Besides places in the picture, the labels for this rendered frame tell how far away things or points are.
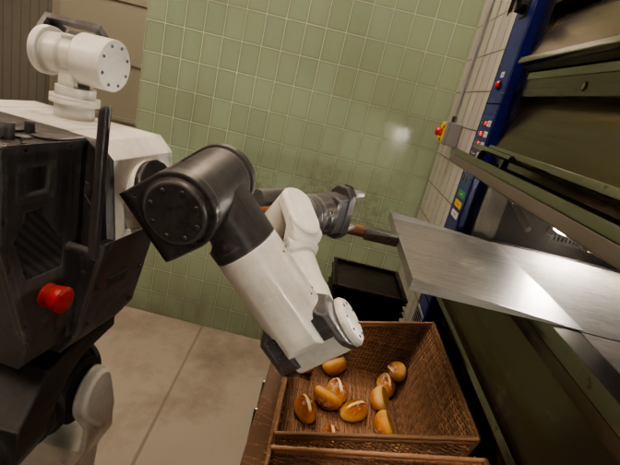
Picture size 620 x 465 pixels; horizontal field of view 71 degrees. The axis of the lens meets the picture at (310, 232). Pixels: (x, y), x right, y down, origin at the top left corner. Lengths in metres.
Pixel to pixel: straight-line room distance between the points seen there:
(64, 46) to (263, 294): 0.41
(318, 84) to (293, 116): 0.21
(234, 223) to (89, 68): 0.27
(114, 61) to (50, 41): 0.08
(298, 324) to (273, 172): 1.86
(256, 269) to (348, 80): 1.85
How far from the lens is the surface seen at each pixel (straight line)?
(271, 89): 2.37
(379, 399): 1.50
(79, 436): 0.93
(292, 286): 0.58
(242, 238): 0.55
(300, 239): 0.75
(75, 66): 0.66
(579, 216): 0.73
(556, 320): 1.04
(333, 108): 2.34
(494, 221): 1.56
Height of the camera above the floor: 1.51
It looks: 18 degrees down
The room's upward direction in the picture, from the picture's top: 14 degrees clockwise
